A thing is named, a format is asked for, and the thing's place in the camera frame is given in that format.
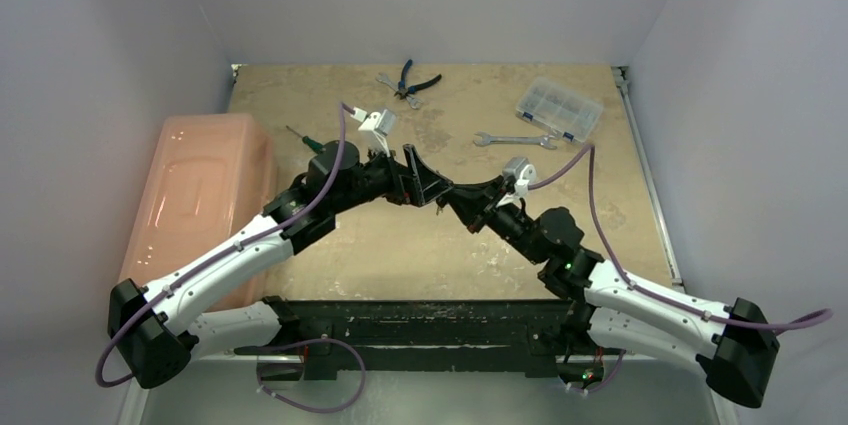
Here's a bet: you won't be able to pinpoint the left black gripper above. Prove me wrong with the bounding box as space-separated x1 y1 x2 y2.
331 141 451 215

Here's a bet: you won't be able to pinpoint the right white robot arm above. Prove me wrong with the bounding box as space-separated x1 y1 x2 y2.
436 178 780 409

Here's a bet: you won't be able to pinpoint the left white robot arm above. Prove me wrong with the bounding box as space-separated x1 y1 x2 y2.
103 140 454 389

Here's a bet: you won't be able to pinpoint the large silver wrench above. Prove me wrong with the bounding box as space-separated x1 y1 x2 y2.
473 132 557 150

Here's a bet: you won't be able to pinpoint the small silver wrench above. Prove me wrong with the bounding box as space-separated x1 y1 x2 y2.
375 73 423 110

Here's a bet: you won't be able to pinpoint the blue black pliers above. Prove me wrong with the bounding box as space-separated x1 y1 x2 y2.
394 58 443 101

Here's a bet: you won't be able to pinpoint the clear plastic organizer box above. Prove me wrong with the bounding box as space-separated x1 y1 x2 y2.
515 77 604 143

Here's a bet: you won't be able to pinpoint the pink plastic storage box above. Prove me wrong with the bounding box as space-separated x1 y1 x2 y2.
119 113 278 285

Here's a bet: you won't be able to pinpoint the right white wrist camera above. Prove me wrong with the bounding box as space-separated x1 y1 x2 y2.
496 157 537 208

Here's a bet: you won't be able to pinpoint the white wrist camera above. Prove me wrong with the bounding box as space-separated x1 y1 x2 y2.
496 157 537 208
351 107 397 156

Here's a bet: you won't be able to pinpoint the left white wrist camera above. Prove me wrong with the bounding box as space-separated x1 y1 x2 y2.
351 107 397 156

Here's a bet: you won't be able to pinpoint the green handled screwdriver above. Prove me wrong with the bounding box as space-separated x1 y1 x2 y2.
285 125 324 154

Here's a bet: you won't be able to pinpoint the aluminium frame rail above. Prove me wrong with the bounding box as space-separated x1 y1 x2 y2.
611 65 740 425

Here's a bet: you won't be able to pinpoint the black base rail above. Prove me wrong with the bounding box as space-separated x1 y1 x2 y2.
235 297 618 381

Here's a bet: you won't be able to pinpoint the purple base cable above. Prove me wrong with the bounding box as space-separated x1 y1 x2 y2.
255 339 367 415

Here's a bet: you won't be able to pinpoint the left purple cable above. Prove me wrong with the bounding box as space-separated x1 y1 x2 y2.
95 101 356 389

